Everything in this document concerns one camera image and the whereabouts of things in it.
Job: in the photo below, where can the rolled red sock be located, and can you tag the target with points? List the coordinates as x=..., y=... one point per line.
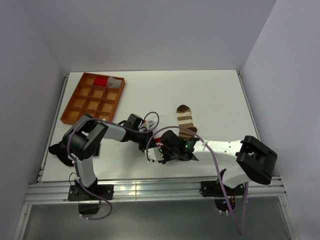
x=101, y=81

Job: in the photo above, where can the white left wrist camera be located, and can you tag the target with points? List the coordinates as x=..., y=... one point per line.
x=148, y=124

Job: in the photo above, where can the rolled grey sock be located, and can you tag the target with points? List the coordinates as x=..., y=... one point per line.
x=113, y=82

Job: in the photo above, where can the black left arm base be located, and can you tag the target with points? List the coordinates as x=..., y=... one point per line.
x=88, y=204

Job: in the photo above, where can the aluminium front rail frame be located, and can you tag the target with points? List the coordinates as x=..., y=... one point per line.
x=144, y=190

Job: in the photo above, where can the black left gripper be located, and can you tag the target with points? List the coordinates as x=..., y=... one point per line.
x=148, y=143

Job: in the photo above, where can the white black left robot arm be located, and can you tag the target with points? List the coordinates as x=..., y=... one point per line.
x=83, y=139

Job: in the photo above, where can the brown beige striped sock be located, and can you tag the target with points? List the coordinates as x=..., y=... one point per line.
x=185, y=120

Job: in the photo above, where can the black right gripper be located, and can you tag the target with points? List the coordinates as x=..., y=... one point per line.
x=162, y=148

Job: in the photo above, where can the brown wooden compartment tray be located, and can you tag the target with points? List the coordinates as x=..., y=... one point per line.
x=97, y=101

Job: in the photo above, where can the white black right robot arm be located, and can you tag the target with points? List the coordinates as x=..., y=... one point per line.
x=238, y=161

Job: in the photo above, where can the red white striped sock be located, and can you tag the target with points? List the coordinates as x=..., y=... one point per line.
x=158, y=141

